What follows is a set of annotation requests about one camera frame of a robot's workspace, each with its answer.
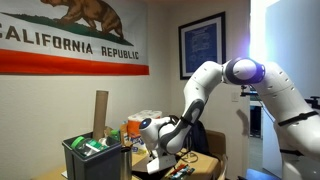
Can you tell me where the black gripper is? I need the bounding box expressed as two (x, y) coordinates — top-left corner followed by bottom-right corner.
(152, 171), (170, 180)

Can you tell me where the black laptop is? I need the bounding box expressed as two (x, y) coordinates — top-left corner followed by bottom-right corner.
(131, 162), (172, 180)

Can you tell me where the red marker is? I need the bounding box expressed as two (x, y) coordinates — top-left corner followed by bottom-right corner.
(171, 163), (189, 178)

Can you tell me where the dark marker bundle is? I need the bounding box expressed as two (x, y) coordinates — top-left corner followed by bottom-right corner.
(169, 167), (196, 180)

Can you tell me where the stainless steel tumbler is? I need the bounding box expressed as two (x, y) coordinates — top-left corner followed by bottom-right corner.
(119, 146), (133, 180)

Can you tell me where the black backpack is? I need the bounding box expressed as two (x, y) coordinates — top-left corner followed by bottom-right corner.
(190, 119), (211, 156)

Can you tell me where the orange paper towel pack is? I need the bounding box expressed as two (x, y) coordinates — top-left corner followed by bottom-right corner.
(126, 109), (164, 155)

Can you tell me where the gray plastic trash bin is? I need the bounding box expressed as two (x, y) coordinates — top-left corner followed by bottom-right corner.
(61, 131), (123, 180)

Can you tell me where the brown armchair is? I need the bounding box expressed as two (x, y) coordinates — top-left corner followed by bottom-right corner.
(204, 129), (228, 161)

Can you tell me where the clear green labelled container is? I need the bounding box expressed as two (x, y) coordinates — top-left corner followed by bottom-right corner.
(78, 139), (110, 158)

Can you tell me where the brown cardboard tube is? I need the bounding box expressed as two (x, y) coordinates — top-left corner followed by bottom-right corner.
(91, 90), (109, 142)

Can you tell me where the green round lid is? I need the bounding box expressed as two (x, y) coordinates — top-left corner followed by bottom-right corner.
(70, 136), (86, 151)

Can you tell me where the black framed blue picture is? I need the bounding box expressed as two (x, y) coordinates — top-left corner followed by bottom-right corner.
(177, 11), (227, 80)

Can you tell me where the California Republic flag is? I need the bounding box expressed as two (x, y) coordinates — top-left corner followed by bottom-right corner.
(0, 0), (150, 77)

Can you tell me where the gray blue open door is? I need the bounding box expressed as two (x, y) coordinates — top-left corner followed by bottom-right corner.
(262, 0), (320, 178)

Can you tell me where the thin metal wire stand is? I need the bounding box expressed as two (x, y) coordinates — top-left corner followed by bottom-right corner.
(179, 149), (200, 164)

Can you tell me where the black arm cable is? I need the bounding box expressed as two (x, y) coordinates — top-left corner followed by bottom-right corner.
(158, 114), (183, 141)

